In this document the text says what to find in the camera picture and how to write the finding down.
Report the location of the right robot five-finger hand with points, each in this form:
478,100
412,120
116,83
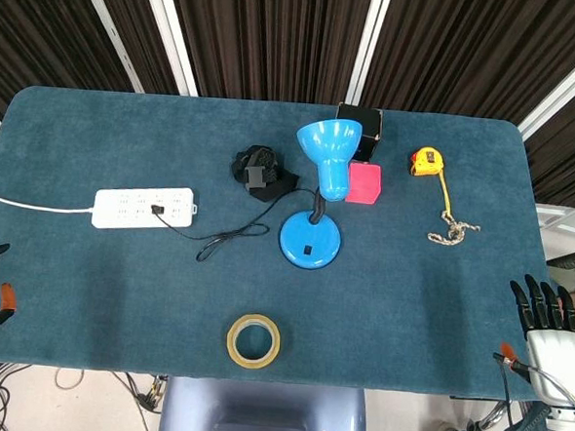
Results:
554,361

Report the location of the blue desk lamp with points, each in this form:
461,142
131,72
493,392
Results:
326,179

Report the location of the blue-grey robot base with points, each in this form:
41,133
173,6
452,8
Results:
260,414

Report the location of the white power strip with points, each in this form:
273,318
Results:
122,210

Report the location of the olive green garment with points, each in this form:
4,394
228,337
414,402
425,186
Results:
574,277

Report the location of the blue carpet table mat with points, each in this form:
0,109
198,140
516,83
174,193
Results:
117,288

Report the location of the black floor plug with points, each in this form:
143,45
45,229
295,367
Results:
152,395

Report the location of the yellow tape measure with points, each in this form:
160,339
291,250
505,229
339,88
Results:
425,163

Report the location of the pink cube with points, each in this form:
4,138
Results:
365,183

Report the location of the yellowish clear tape roll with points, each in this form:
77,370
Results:
231,341

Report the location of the black box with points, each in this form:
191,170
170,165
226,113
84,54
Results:
369,123

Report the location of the dark brown pleated curtain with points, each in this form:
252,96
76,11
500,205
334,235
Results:
279,34

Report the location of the white metal side frame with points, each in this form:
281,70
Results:
565,223

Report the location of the white frame bar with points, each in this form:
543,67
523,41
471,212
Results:
111,29
368,44
563,91
169,32

